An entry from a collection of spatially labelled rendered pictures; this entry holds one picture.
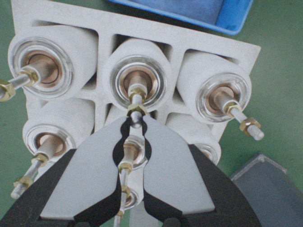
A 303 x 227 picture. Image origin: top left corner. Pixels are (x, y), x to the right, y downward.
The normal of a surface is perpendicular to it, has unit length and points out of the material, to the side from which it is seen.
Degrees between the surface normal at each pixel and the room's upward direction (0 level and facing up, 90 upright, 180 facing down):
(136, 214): 90
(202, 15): 0
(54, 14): 0
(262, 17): 0
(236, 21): 88
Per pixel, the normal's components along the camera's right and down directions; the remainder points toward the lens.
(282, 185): -0.21, -0.85
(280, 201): -0.84, -0.46
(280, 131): 0.05, 0.48
